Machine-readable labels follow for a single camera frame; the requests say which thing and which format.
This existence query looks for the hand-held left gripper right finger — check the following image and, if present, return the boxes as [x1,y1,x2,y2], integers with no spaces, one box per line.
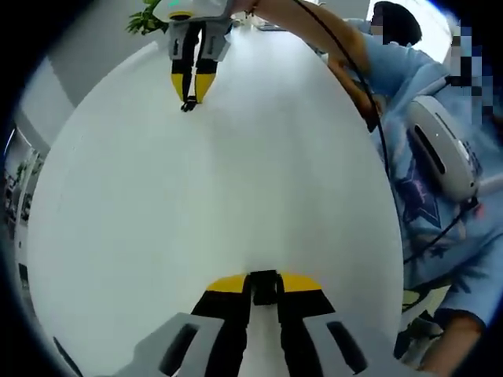
[277,273,418,377]

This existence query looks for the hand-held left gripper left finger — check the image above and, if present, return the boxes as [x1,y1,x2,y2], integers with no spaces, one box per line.
[113,273,252,377]

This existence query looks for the green potted plant white pot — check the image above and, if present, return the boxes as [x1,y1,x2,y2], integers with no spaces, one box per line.
[125,0,171,36]

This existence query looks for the person's light blue hoodie torso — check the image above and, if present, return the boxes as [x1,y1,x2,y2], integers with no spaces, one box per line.
[345,19,503,372]

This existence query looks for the background office desks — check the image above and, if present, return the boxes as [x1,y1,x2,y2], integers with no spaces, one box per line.
[2,125,45,225]

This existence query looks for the white worn chest device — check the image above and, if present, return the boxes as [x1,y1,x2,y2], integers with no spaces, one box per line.
[406,95,485,202]

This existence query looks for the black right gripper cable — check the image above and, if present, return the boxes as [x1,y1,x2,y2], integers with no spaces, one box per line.
[293,0,391,176]

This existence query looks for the black device cable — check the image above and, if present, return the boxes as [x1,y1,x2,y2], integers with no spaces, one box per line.
[403,198,475,265]

